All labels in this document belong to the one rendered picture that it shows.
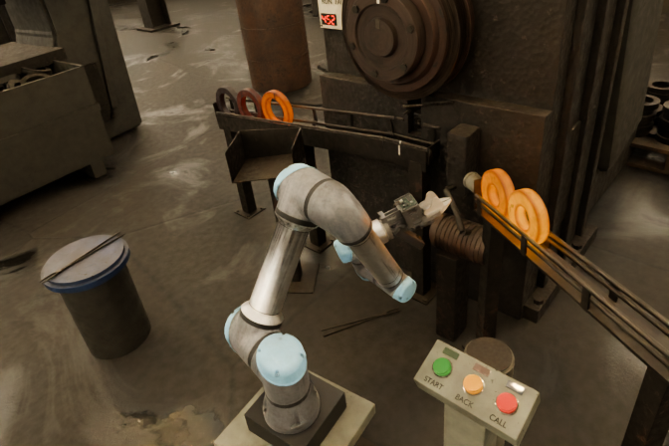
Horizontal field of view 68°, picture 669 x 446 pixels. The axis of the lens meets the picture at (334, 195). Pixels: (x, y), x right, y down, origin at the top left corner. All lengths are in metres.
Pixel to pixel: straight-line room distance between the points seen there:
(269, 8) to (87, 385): 3.25
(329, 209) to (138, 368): 1.31
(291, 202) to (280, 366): 0.39
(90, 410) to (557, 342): 1.75
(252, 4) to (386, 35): 2.97
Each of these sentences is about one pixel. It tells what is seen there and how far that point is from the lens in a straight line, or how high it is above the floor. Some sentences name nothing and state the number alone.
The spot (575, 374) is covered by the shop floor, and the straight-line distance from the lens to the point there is 2.04.
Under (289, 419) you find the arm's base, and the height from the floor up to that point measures 0.41.
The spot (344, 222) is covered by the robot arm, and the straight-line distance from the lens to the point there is 1.14.
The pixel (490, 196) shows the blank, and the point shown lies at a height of 0.69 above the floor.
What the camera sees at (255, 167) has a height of 0.59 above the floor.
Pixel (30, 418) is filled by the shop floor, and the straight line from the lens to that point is 2.28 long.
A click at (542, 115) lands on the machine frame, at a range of 1.68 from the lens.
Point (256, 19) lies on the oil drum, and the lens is 4.54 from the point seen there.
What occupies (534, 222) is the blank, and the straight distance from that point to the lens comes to 1.39.
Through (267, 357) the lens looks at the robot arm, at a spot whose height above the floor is 0.59.
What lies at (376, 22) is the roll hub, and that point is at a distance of 1.65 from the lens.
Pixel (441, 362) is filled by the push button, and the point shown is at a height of 0.61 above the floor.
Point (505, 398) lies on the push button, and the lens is 1.15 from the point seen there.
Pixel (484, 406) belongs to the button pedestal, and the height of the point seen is 0.59.
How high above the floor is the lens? 1.52
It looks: 31 degrees down
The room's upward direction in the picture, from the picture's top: 7 degrees counter-clockwise
